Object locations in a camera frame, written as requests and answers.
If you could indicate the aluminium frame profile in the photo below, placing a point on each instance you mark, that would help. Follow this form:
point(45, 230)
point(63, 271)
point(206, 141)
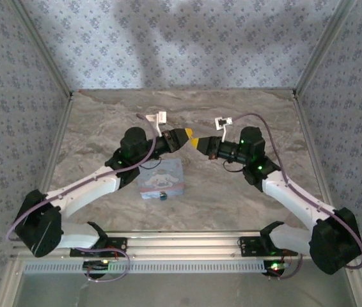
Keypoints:
point(40, 48)
point(318, 166)
point(325, 48)
point(54, 144)

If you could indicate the small circuit board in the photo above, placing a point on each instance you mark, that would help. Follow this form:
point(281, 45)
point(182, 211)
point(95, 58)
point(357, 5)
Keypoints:
point(276, 267)
point(96, 264)

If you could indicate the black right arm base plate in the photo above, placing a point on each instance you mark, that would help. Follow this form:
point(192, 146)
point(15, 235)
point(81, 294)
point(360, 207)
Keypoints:
point(248, 244)

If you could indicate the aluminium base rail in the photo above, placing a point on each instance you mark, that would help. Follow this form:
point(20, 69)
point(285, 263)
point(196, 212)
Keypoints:
point(184, 246)

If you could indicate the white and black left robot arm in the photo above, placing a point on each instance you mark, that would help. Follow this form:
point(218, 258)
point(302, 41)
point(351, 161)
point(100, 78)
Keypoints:
point(82, 188)

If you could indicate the small blue padlock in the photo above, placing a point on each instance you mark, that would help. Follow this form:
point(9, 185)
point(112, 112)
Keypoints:
point(163, 196)

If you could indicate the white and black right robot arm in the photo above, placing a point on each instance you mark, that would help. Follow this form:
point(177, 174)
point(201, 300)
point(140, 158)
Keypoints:
point(296, 198)

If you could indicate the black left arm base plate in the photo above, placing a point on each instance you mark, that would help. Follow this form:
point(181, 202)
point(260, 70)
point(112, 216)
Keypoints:
point(117, 243)

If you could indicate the pastel cartoon dog box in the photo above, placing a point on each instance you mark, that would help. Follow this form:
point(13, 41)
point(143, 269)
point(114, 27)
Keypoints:
point(158, 179)

